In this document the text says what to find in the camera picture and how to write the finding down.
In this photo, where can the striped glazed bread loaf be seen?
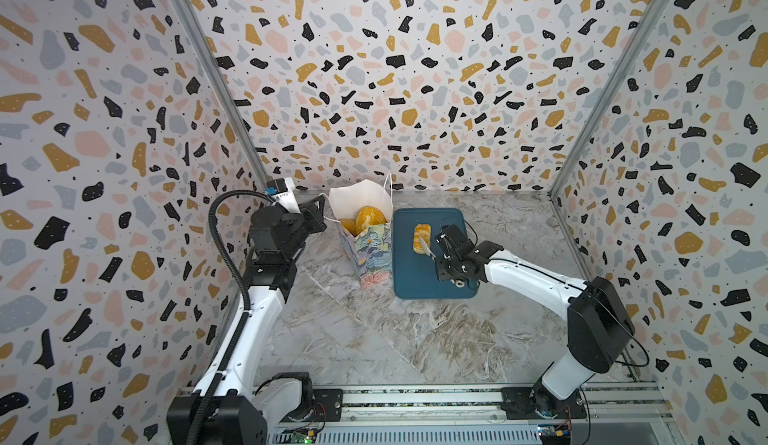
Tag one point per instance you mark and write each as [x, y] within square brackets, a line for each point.
[421, 239]

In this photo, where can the floral paper bag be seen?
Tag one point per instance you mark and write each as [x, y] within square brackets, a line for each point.
[370, 253]

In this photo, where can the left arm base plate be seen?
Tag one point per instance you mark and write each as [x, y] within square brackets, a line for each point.
[289, 404]

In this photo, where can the left corner aluminium post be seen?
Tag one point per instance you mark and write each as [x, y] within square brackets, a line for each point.
[207, 60]

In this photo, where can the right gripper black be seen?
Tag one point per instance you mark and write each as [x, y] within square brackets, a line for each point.
[448, 256]

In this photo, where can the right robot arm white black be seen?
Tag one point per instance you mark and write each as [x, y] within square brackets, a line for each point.
[597, 323]

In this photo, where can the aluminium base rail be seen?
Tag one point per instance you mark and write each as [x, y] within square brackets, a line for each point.
[618, 413]

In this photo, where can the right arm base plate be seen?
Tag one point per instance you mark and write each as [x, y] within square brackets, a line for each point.
[532, 403]

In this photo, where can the large oval brown bread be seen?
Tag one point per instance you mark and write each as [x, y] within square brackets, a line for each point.
[368, 216]

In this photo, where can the teal rectangular tray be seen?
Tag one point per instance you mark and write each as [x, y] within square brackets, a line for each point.
[415, 275]

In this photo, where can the corner aluminium post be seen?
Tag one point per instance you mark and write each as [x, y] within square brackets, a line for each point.
[207, 60]
[622, 69]

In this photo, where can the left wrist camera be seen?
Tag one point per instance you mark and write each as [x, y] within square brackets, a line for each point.
[282, 192]

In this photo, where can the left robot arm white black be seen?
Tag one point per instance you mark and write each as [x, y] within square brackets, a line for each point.
[227, 405]

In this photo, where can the right corner aluminium post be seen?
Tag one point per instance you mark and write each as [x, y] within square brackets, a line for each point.
[622, 69]

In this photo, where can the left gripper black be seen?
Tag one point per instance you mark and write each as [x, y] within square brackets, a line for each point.
[313, 216]

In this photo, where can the small oval bread roll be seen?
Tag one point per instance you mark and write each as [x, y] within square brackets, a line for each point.
[349, 225]

